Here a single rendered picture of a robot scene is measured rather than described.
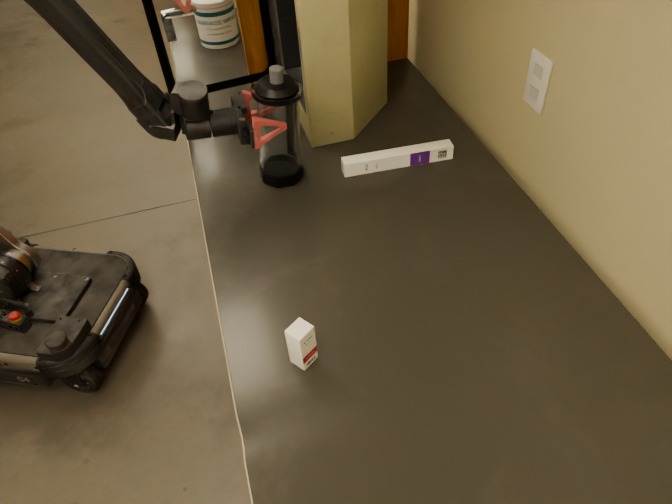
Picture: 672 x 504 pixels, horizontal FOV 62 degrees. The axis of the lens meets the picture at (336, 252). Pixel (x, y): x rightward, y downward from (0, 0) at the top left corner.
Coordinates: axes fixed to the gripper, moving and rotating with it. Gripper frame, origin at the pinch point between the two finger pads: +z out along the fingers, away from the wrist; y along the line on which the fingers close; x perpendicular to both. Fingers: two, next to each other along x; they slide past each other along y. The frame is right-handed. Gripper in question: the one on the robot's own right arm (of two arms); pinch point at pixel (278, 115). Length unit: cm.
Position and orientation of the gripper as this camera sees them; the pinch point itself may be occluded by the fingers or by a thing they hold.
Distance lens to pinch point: 125.8
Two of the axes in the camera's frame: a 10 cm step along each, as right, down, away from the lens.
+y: -2.9, -6.7, 6.8
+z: 9.6, -1.8, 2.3
